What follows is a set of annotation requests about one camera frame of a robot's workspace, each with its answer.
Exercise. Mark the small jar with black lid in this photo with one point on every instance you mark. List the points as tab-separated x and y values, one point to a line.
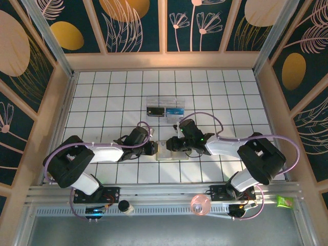
124	205

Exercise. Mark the clear plastic box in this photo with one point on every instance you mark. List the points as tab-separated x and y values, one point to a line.
176	102

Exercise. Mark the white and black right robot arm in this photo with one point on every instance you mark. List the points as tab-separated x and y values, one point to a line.
223	147

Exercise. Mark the green snack packet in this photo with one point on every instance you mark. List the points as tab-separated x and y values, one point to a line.
283	202

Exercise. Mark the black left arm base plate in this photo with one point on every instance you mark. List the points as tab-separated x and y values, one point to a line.
112	192

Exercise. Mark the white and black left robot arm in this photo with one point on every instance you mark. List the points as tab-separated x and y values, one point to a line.
107	153

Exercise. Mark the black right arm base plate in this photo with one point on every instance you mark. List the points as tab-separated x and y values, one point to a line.
217	192

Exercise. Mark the grey metal sheet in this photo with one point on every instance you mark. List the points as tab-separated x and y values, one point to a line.
164	233

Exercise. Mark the aluminium corner post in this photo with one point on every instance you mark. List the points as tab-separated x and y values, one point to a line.
276	33
46	33

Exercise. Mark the black card with gold lines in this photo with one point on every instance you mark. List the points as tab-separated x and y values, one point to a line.
155	111

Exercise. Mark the blue VIP card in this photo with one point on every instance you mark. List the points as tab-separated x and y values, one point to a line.
175	111

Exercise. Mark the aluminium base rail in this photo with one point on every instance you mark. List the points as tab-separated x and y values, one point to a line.
164	189

